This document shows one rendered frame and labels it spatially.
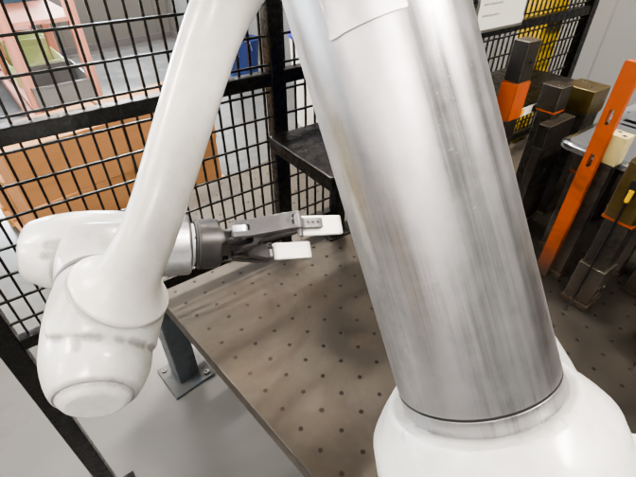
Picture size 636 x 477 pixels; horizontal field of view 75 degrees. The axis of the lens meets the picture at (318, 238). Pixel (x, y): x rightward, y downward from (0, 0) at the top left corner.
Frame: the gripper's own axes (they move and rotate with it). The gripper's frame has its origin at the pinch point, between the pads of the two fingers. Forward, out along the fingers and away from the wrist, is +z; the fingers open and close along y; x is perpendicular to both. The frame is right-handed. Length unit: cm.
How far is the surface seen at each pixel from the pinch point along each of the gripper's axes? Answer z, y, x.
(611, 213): 57, -13, 2
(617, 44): 215, 46, -115
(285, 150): 0.4, 9.7, -21.9
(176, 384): -17, 112, 21
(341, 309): 13.5, 24.0, 9.8
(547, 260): 62, 8, 6
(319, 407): 1.1, 14.0, 27.7
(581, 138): 65, -7, -19
